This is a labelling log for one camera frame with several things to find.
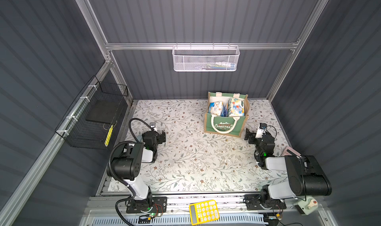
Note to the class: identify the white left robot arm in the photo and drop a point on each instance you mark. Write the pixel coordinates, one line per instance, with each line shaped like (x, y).
(126, 159)

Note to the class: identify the orange blue tissue pack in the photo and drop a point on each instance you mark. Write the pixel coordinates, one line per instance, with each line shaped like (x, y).
(216, 109)

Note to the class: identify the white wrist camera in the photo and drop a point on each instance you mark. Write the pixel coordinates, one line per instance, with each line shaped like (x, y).
(261, 130)
(153, 125)

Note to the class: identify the pink calculator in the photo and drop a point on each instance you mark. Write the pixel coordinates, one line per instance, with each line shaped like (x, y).
(289, 151)

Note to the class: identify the yellow tag in basket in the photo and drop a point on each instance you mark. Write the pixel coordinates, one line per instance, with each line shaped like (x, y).
(108, 136)

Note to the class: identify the green Christmas burlap tote bag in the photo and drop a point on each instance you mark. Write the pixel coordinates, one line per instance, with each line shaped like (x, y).
(230, 126)

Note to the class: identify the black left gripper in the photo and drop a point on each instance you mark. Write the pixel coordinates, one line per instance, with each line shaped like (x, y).
(160, 137)

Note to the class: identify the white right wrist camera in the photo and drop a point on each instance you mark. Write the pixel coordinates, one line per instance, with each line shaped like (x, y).
(261, 130)

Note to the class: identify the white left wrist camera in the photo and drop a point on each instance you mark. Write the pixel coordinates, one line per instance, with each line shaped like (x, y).
(153, 125)

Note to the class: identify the colourful white tissue pack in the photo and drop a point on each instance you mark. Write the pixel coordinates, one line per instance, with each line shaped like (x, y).
(236, 107)

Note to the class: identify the mint green timer device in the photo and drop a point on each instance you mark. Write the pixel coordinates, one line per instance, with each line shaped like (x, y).
(306, 207)

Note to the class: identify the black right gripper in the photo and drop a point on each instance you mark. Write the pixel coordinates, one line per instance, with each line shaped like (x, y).
(251, 136)

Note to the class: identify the white wire wall basket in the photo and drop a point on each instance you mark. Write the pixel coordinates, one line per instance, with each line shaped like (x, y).
(205, 58)

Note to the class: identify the yellow calculator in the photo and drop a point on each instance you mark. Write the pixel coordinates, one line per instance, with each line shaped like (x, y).
(203, 212)

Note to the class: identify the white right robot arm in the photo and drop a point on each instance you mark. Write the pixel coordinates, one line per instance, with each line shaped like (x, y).
(305, 179)

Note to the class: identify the black wire wall basket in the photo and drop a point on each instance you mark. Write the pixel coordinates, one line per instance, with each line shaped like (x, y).
(102, 104)

